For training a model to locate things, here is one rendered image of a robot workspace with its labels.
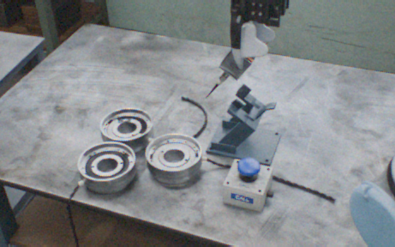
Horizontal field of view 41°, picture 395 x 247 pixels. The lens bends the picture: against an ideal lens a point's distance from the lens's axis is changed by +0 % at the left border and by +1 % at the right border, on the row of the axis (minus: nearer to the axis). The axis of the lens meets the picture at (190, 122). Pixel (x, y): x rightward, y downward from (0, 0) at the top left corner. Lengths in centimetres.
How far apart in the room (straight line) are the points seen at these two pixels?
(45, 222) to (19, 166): 26
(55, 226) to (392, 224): 82
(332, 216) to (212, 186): 21
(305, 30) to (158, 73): 142
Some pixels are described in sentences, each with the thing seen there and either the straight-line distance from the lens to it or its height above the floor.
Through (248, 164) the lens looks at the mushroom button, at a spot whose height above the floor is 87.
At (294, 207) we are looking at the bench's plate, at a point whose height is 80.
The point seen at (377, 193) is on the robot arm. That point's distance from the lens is 67.
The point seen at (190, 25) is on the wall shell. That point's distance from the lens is 276.
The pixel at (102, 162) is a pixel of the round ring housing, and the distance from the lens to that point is 99.
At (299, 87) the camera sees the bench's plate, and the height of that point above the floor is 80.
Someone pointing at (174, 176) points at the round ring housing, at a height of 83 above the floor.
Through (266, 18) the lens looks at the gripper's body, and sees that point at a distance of 84.
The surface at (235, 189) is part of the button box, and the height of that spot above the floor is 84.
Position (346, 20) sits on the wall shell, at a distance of 253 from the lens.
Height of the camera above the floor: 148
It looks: 38 degrees down
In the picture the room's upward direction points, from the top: 2 degrees counter-clockwise
